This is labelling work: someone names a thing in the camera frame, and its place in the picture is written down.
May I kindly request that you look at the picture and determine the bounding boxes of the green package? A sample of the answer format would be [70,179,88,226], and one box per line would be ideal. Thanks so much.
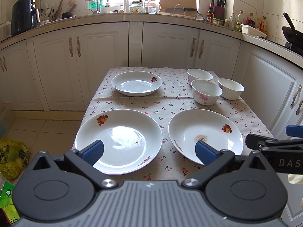
[0,181,20,226]

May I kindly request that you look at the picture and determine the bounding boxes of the black air fryer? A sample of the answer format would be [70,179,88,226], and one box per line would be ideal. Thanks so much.
[11,0,40,36]

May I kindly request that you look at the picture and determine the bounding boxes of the kitchen faucet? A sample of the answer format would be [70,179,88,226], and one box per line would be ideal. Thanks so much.
[77,0,102,15]

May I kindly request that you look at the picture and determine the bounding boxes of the black wok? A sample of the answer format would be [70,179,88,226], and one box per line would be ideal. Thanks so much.
[282,12,303,50]

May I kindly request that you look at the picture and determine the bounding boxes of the white bowl pink flowers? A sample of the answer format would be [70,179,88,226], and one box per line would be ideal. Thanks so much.
[191,79,222,106]

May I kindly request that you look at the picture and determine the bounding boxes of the stained white plate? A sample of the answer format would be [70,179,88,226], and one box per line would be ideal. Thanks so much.
[168,109,243,164]

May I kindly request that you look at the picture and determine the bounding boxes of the small white deep plate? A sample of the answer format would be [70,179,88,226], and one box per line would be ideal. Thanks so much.
[111,71,162,97]

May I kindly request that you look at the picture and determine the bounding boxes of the knife block with knives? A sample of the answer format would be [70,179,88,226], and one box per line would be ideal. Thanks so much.
[212,0,226,20]

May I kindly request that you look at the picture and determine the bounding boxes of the white cabinet row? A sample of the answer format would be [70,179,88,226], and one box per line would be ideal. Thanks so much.
[0,19,303,227]

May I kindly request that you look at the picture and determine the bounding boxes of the soy sauce bottle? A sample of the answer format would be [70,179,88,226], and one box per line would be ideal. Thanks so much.
[207,3,214,23]

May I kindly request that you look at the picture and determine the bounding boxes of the yellow plastic bag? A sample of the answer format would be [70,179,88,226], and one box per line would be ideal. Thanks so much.
[0,138,31,180]

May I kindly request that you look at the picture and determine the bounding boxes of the glass teapot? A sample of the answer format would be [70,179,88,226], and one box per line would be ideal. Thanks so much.
[144,0,161,14]

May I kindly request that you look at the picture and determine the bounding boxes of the oil bottle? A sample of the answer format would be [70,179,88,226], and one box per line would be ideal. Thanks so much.
[236,10,244,32]

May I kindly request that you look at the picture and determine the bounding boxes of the large white plate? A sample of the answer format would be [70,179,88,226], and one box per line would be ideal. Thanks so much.
[74,110,162,175]

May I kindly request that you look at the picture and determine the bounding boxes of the cherry print tablecloth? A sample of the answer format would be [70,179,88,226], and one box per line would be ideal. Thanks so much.
[81,67,273,182]

